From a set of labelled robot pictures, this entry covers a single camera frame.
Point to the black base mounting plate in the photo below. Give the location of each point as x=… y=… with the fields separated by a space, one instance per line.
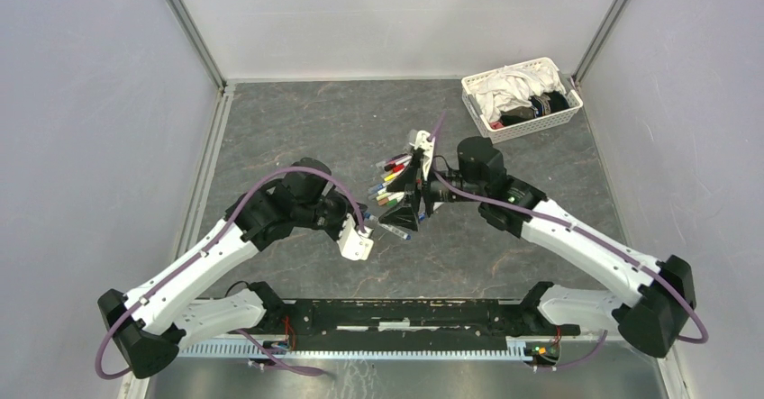
x=406 y=325

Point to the dark blue cap marker pen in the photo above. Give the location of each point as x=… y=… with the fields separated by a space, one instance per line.
x=404 y=235

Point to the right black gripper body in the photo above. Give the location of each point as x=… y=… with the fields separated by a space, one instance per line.
x=430 y=190

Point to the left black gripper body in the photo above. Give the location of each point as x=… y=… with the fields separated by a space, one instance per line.
x=329 y=213

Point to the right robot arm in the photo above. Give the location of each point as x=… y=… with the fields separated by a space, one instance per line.
x=649 y=301

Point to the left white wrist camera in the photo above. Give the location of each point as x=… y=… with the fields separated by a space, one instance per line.
x=353 y=244

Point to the black cloth in basket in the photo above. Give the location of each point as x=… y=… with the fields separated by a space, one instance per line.
x=541 y=105

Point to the white cloth in basket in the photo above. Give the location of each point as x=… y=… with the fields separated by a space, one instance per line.
x=507 y=88

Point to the orange cap marker pen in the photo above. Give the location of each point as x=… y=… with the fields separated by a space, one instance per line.
x=387 y=197

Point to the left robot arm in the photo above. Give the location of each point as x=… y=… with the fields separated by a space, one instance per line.
x=149 y=325

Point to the white plastic basket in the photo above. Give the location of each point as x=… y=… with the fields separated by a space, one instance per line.
x=496 y=132

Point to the white slotted cable duct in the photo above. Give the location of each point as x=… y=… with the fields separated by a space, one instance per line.
x=242 y=348

